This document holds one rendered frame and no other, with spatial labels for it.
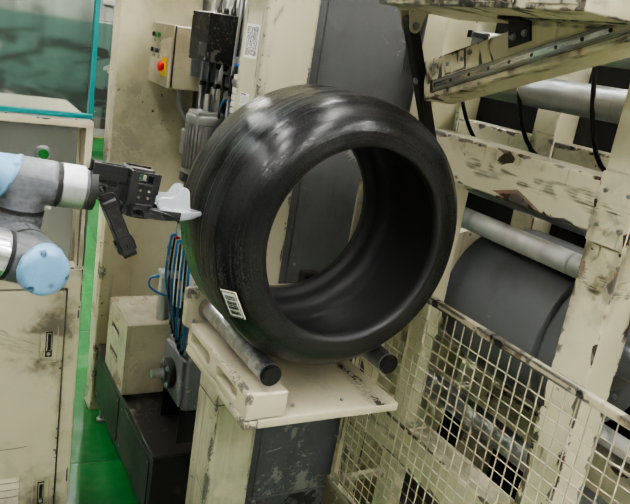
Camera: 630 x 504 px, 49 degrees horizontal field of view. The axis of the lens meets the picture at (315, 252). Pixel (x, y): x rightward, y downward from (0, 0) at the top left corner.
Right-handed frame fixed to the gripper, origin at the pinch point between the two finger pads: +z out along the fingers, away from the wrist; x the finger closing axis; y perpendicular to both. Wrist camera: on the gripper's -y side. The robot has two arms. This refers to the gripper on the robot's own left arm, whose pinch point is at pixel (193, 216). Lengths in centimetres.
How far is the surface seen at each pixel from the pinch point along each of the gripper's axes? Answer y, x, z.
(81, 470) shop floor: -117, 95, 18
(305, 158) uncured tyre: 16.0, -11.6, 13.4
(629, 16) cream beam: 53, -36, 52
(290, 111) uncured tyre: 23.1, -5.2, 11.5
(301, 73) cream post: 30.7, 25.8, 27.8
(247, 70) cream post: 28.2, 32.5, 17.7
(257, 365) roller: -25.7, -8.4, 16.5
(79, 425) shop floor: -117, 124, 23
